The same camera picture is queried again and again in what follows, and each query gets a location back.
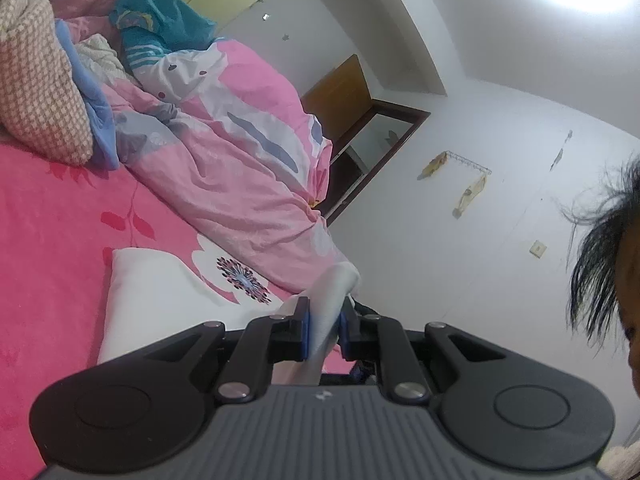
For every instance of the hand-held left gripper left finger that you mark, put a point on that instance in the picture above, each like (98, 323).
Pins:
(305, 332)

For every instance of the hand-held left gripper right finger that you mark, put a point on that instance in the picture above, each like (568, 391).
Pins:
(343, 332)

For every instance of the white sweatshirt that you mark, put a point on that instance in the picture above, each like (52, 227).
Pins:
(150, 300)

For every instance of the small hanging beige cloth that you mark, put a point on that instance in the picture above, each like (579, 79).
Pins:
(434, 166)

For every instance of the pink patterned duvet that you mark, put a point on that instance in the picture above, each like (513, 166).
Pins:
(225, 160)

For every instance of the wooden door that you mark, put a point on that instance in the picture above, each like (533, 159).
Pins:
(340, 95)

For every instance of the pink floral fleece blanket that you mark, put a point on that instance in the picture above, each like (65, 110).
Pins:
(50, 260)

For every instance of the person's head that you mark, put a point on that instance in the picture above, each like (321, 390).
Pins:
(600, 260)

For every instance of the blue fleece garment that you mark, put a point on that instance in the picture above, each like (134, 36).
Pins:
(100, 120)

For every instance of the white knit garment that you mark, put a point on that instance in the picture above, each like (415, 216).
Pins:
(100, 55)

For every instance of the teal patterned cloth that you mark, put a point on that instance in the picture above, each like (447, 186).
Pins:
(165, 15)

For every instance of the pink checked knit garment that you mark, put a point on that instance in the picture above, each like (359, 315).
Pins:
(35, 90)

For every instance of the wall switch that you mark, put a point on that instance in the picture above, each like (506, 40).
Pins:
(538, 250)

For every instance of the wall hook rack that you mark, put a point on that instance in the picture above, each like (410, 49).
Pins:
(470, 162)

